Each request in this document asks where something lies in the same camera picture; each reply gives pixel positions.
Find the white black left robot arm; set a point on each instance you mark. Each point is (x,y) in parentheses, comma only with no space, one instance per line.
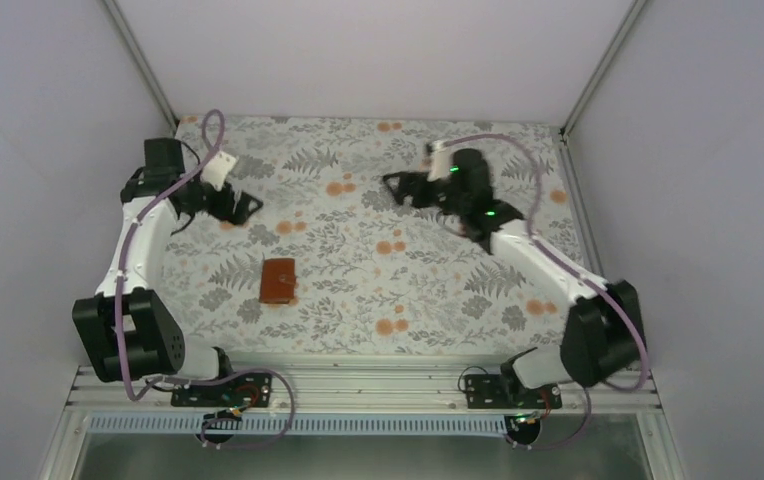
(127,331)

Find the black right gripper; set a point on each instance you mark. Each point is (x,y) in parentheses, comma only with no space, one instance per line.
(418,189)

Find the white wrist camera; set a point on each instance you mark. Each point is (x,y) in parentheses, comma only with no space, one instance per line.
(216,170)
(438,154)

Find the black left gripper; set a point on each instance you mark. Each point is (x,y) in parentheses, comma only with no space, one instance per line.
(224,201)

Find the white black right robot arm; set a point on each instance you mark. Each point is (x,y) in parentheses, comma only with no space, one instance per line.
(603,328)

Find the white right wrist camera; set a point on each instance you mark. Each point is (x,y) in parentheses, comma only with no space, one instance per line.
(438,154)

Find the brown leather card holder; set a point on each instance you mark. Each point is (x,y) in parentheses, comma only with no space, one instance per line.
(278,281)

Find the floral patterned table mat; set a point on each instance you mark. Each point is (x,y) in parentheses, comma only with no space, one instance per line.
(372,277)

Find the aluminium rail frame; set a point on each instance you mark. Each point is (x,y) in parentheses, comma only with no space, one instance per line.
(409,384)

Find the grey slotted cable duct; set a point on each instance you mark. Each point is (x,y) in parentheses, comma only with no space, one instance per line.
(303,424)

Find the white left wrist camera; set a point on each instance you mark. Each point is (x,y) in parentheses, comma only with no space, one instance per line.
(216,170)

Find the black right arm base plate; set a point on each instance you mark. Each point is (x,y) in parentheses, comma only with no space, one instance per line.
(491,392)

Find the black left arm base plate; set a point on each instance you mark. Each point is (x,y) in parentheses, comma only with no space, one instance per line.
(249,390)

